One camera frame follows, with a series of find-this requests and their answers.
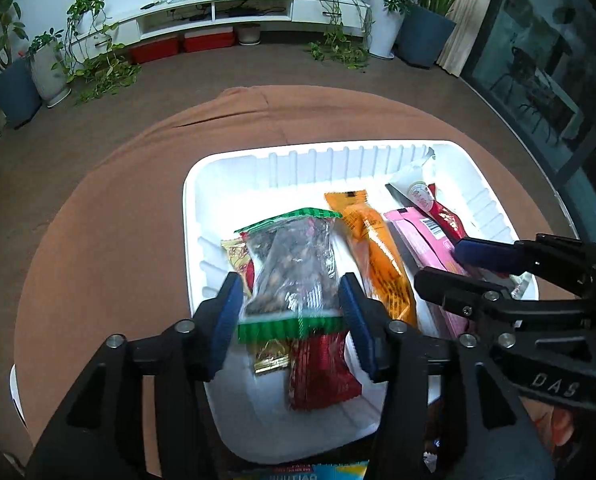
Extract pink snack packet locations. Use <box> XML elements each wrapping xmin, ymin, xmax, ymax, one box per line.
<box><xmin>384</xmin><ymin>207</ymin><xmax>479</xmax><ymax>337</ymax></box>

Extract clear green-edged nut packet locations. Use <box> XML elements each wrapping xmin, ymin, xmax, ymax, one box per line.
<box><xmin>234</xmin><ymin>206</ymin><xmax>347</xmax><ymax>345</ymax></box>

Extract gold snack packet red oval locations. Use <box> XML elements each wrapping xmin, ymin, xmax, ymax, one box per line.
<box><xmin>221</xmin><ymin>237</ymin><xmax>292</xmax><ymax>376</ymax></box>

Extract white television cabinet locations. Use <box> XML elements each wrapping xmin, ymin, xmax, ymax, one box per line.
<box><xmin>70</xmin><ymin>0</ymin><xmax>372</xmax><ymax>57</ymax></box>

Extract plant in tall white pot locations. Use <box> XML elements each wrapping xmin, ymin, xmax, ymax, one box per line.
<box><xmin>360</xmin><ymin>0</ymin><xmax>415</xmax><ymax>61</ymax></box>

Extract small round pot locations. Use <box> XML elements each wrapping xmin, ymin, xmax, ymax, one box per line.
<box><xmin>235</xmin><ymin>22</ymin><xmax>262</xmax><ymax>45</ymax></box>

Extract orange snack packet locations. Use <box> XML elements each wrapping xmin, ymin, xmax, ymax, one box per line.
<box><xmin>324</xmin><ymin>189</ymin><xmax>419</xmax><ymax>329</ymax></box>

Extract large-leaf plant in blue pot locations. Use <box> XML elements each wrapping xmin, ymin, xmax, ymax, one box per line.
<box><xmin>392</xmin><ymin>0</ymin><xmax>522</xmax><ymax>69</ymax></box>

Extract glass sliding door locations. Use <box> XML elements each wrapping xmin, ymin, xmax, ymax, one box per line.
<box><xmin>460</xmin><ymin>0</ymin><xmax>596</xmax><ymax>242</ymax></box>

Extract red and white snack packet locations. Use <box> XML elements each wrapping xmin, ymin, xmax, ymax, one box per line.
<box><xmin>428</xmin><ymin>184</ymin><xmax>472</xmax><ymax>242</ymax></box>

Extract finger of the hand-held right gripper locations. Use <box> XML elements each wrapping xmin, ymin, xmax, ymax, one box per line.
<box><xmin>453</xmin><ymin>232</ymin><xmax>596</xmax><ymax>301</ymax></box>
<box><xmin>414</xmin><ymin>266</ymin><xmax>586</xmax><ymax>356</ymax></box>

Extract white red-striped snack packet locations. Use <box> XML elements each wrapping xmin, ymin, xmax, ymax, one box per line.
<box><xmin>385</xmin><ymin>147</ymin><xmax>440</xmax><ymax>212</ymax></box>

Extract plant in white ribbed pot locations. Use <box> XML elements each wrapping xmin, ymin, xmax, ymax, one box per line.
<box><xmin>25</xmin><ymin>27</ymin><xmax>73</xmax><ymax>109</ymax></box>

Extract round brown table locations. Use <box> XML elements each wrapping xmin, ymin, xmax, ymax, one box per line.
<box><xmin>13</xmin><ymin>86</ymin><xmax>584</xmax><ymax>480</ymax></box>

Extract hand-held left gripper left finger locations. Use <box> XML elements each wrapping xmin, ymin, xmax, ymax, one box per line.
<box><xmin>25</xmin><ymin>272</ymin><xmax>244</xmax><ymax>480</ymax></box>

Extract beige curtain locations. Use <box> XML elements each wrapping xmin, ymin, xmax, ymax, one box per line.
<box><xmin>435</xmin><ymin>0</ymin><xmax>502</xmax><ymax>79</ymax></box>

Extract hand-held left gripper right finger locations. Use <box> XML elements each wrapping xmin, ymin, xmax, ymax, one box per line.
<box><xmin>339</xmin><ymin>272</ymin><xmax>554</xmax><ymax>480</ymax></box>

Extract dark red snack packet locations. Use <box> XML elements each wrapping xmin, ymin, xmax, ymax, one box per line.
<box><xmin>288</xmin><ymin>332</ymin><xmax>363</xmax><ymax>412</ymax></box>

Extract large trailing pothos plant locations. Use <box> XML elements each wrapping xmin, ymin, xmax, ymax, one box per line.
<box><xmin>65</xmin><ymin>0</ymin><xmax>142</xmax><ymax>107</ymax></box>

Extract white plastic tray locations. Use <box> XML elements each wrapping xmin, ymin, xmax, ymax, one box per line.
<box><xmin>182</xmin><ymin>140</ymin><xmax>540</xmax><ymax>465</ymax></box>

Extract red storage box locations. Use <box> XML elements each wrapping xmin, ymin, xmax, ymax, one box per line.
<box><xmin>183</xmin><ymin>30</ymin><xmax>235</xmax><ymax>54</ymax></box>
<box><xmin>128</xmin><ymin>37</ymin><xmax>182</xmax><ymax>65</ymax></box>

